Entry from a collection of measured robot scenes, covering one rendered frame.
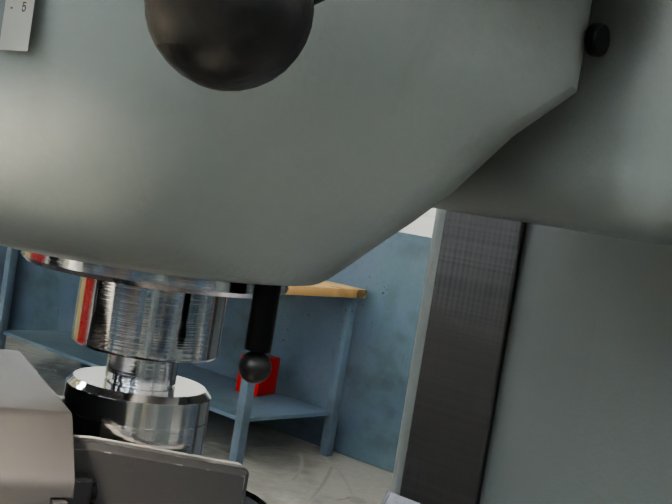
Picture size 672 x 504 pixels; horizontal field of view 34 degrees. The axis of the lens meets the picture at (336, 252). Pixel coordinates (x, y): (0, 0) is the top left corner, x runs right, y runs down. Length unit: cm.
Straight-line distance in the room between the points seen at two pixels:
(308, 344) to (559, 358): 526
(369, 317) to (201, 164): 540
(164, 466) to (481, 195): 15
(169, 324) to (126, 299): 1
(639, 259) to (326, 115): 41
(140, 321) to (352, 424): 542
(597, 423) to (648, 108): 34
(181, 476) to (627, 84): 19
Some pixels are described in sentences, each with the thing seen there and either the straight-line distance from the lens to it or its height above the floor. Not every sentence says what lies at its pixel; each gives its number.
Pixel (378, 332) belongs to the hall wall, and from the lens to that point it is 562.
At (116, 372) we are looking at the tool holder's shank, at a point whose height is 127.
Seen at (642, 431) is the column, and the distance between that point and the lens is 67.
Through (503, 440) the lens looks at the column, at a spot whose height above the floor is 120.
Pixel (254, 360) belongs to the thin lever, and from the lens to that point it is 32.
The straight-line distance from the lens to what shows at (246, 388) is 514.
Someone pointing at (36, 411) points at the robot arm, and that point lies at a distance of 31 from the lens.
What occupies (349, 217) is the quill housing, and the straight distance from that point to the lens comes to 31.
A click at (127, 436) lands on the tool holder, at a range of 34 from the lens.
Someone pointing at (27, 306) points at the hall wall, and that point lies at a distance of 794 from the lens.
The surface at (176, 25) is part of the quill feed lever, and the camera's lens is 19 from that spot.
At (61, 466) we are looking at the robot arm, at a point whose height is 126.
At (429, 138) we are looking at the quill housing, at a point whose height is 136.
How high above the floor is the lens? 134
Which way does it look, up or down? 3 degrees down
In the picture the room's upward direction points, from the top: 9 degrees clockwise
